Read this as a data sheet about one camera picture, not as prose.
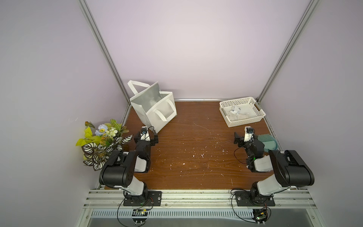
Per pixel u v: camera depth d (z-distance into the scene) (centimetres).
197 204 73
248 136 79
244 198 72
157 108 85
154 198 73
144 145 70
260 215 70
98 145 67
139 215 72
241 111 111
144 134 76
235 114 108
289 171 44
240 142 82
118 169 46
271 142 92
